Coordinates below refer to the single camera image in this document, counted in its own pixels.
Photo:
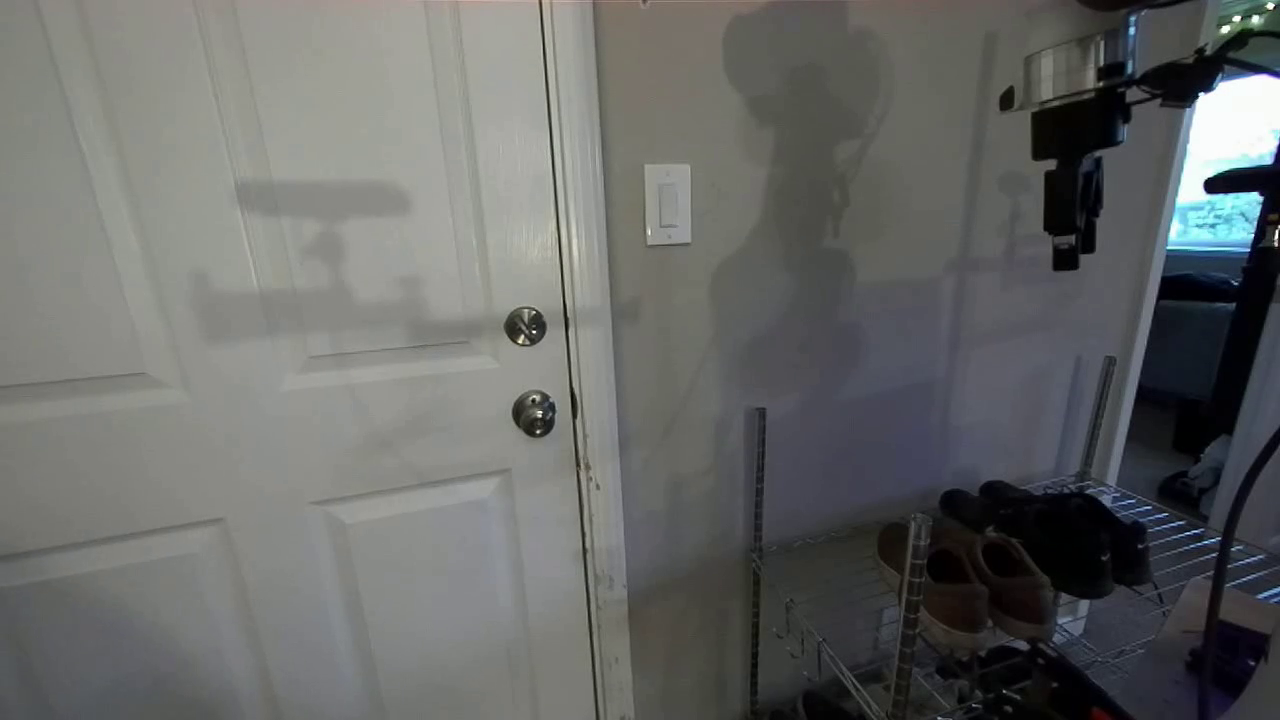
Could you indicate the heap of dark shoes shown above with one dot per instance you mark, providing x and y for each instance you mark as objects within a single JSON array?
[{"x": 1010, "y": 685}]

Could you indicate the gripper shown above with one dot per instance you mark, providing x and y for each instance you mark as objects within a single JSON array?
[{"x": 1078, "y": 130}]

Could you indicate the silver door knob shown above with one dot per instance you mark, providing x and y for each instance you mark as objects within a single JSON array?
[{"x": 535, "y": 413}]

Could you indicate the white panel door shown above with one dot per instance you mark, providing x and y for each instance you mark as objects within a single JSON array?
[{"x": 270, "y": 380}]

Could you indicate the black sneaker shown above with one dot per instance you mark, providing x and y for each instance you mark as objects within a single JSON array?
[
  {"x": 1130, "y": 550},
  {"x": 1060, "y": 550}
]

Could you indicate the silver deadbolt lock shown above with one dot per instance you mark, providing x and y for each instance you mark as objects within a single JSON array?
[{"x": 525, "y": 326}]

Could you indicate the brown shoe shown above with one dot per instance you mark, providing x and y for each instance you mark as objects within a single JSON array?
[
  {"x": 950, "y": 595},
  {"x": 1015, "y": 585}
]

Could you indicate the grey sofa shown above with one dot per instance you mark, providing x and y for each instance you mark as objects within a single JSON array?
[{"x": 1190, "y": 340}]

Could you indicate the window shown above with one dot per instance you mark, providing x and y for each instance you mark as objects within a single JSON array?
[{"x": 1230, "y": 160}]

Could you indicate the white door frame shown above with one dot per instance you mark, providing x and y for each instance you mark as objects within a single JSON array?
[{"x": 590, "y": 300}]

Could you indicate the white wall switch plate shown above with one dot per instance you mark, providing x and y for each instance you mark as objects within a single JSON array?
[{"x": 668, "y": 205}]

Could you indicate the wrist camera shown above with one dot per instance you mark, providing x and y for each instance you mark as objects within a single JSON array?
[{"x": 1182, "y": 80}]

